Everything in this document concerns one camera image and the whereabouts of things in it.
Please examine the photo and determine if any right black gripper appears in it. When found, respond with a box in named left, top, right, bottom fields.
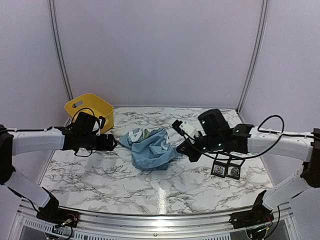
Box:
left=176, top=133, right=224, bottom=162

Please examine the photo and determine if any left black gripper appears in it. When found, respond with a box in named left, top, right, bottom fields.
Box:
left=80, top=132, right=117, bottom=151

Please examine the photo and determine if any light blue printed t-shirt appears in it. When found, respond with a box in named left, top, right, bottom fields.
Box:
left=119, top=127, right=183, bottom=171

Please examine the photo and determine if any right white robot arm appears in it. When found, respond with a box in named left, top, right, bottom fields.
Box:
left=172, top=109, right=320, bottom=224

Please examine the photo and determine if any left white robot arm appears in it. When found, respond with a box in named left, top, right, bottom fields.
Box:
left=0, top=126, right=118, bottom=223

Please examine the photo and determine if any portrait brooch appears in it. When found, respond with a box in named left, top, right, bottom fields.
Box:
left=214, top=166, right=224, bottom=175

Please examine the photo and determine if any left black brooch display box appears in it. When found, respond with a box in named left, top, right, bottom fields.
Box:
left=211, top=153, right=231, bottom=178

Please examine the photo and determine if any yellow plastic basket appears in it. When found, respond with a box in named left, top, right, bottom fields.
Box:
left=64, top=93, right=114, bottom=134

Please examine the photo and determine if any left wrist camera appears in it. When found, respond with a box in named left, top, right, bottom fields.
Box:
left=72, top=111, right=106, bottom=136

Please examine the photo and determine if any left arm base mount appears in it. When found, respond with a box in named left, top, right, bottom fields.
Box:
left=36, top=208, right=80, bottom=228

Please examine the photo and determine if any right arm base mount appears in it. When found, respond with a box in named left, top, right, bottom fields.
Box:
left=229, top=210, right=274, bottom=229

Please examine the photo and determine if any front aluminium rail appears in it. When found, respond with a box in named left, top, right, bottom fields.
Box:
left=14, top=198, right=296, bottom=240

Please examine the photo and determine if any left aluminium frame post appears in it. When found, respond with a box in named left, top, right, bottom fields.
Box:
left=47, top=0, right=74, bottom=101

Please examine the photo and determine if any aluminium frame post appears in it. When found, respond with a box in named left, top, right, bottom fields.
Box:
left=236, top=0, right=270, bottom=115
left=47, top=0, right=74, bottom=101

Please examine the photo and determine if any right aluminium frame post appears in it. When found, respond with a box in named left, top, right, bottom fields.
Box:
left=236, top=0, right=270, bottom=115

